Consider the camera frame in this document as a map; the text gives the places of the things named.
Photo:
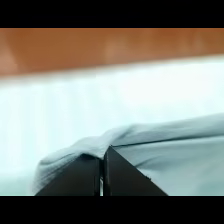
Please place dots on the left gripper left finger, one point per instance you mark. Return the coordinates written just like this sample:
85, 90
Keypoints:
80, 178

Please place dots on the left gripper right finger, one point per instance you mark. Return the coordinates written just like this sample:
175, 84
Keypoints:
125, 176

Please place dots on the pale blue shirt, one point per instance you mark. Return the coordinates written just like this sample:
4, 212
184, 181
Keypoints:
180, 156

